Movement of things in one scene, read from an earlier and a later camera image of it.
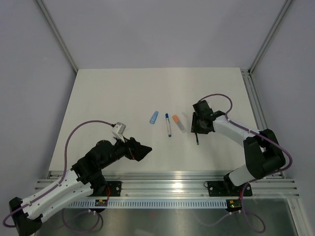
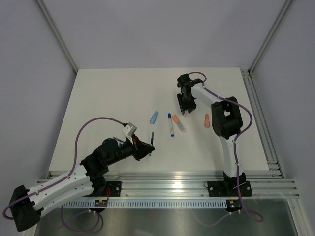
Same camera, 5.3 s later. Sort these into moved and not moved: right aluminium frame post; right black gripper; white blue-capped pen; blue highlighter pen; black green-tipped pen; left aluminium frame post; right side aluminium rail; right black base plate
Moved: right black gripper; black green-tipped pen; white blue-capped pen
Not moved: left aluminium frame post; right side aluminium rail; right black base plate; right aluminium frame post; blue highlighter pen
